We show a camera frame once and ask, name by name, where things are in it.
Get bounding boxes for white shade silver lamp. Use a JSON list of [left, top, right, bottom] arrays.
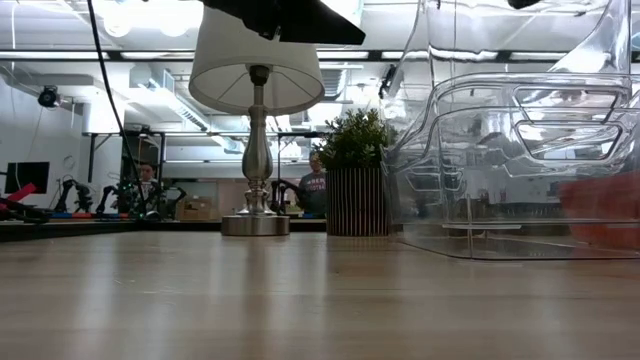
[[188, 4, 326, 237]]

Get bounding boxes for person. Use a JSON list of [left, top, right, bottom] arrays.
[[133, 160, 161, 219], [298, 152, 329, 220]]

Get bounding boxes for green plant in striped pot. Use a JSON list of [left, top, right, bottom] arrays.
[[314, 107, 399, 237]]

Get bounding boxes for brown cardboard box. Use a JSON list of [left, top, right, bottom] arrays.
[[174, 196, 214, 221]]

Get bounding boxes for black plastic basket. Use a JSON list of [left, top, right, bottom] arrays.
[[499, 202, 566, 236]]

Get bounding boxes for orange plastic basket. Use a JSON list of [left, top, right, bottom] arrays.
[[557, 172, 640, 251]]

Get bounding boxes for black monitor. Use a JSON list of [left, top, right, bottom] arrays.
[[3, 161, 51, 195]]

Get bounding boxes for red stick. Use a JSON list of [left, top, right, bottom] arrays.
[[0, 182, 39, 204]]

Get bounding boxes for black ceiling camera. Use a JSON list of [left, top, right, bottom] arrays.
[[378, 64, 399, 100], [37, 84, 61, 110]]

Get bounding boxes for long black cable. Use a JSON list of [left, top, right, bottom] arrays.
[[85, 0, 149, 219]]

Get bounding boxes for black background rig frame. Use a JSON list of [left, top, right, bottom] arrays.
[[87, 130, 167, 184]]

